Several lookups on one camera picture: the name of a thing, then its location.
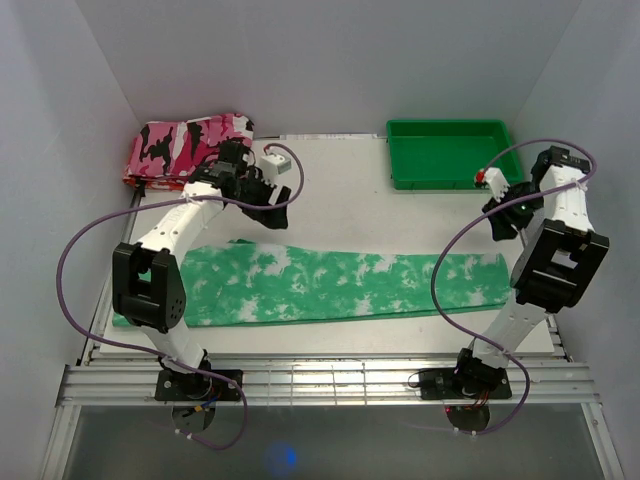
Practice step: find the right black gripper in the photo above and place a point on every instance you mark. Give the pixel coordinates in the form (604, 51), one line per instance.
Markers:
(500, 222)

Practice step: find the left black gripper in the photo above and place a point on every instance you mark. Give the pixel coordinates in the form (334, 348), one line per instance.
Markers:
(271, 218)

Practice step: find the green tie-dye trousers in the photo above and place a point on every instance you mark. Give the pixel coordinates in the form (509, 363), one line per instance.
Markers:
(246, 284)

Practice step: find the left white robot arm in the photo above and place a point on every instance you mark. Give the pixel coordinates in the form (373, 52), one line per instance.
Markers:
(148, 290)

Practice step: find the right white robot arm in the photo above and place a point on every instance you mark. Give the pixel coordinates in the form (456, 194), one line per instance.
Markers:
(554, 269)

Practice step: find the pink camouflage folded trousers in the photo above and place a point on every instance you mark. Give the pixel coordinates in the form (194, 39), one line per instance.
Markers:
(165, 148)

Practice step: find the white paper strip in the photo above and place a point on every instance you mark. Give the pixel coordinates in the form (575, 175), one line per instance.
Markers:
(332, 136)

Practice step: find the green plastic tray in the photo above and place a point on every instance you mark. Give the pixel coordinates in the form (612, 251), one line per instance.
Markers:
(442, 155)

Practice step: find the orange folded garment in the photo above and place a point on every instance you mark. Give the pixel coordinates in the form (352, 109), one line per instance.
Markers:
(161, 183)

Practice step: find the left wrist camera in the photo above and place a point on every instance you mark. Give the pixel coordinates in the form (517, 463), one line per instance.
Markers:
(273, 165)

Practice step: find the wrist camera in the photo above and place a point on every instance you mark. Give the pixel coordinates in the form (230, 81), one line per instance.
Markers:
(493, 179)
(273, 165)

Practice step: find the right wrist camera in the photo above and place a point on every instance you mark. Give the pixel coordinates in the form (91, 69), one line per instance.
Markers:
(493, 179)

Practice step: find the aluminium frame rail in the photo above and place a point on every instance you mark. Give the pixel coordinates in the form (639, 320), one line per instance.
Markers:
(313, 383)

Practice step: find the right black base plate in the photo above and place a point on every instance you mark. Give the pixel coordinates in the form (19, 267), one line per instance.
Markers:
(452, 384)

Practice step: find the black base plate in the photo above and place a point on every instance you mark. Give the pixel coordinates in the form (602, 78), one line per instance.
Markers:
(452, 384)
(173, 387)

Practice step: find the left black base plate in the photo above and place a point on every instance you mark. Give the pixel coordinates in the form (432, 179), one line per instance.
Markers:
(173, 387)

